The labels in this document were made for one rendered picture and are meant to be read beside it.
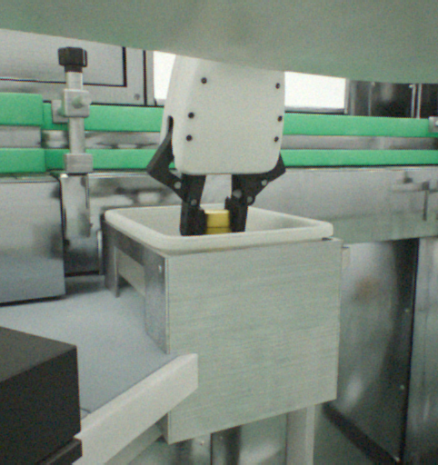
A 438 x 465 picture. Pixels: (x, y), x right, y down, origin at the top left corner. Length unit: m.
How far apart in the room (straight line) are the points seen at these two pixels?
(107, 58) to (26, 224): 0.39
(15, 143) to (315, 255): 0.32
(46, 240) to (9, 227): 0.04
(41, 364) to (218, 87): 0.25
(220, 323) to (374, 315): 0.84
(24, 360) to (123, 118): 0.45
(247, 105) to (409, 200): 0.55
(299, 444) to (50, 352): 0.71
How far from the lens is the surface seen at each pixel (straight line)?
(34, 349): 0.26
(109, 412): 0.33
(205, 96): 0.39
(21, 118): 0.54
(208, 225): 0.44
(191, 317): 0.39
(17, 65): 0.81
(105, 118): 0.65
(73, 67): 0.53
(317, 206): 0.77
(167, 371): 0.37
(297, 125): 0.77
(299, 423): 0.90
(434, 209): 0.95
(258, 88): 0.41
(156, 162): 0.41
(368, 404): 1.30
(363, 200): 0.83
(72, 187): 0.53
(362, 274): 1.15
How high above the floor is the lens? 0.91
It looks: 9 degrees down
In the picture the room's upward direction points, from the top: straight up
